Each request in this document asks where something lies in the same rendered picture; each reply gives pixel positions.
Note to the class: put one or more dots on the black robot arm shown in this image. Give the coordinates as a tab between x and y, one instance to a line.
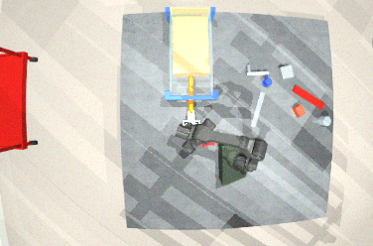
201	134

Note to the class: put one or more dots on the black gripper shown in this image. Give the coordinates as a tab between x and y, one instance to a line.
188	147

